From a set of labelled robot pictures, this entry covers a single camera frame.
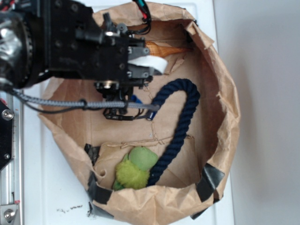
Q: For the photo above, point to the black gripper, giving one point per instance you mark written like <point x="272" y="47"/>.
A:
<point x="77" y="48"/>

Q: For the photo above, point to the crumpled white paper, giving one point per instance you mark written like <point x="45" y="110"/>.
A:
<point x="159" y="64"/>

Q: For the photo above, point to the green plush toy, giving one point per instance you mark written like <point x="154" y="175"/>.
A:
<point x="134" y="170"/>

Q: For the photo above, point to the brown paper bag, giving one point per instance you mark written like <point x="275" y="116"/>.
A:
<point x="196" y="178"/>

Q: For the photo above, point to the black octagonal mount plate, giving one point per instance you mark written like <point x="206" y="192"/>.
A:
<point x="6" y="134"/>

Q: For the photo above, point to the aluminium frame rail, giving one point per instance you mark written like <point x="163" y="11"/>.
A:
<point x="11" y="177"/>

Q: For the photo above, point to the metal corner bracket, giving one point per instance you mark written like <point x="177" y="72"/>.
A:
<point x="9" y="214"/>

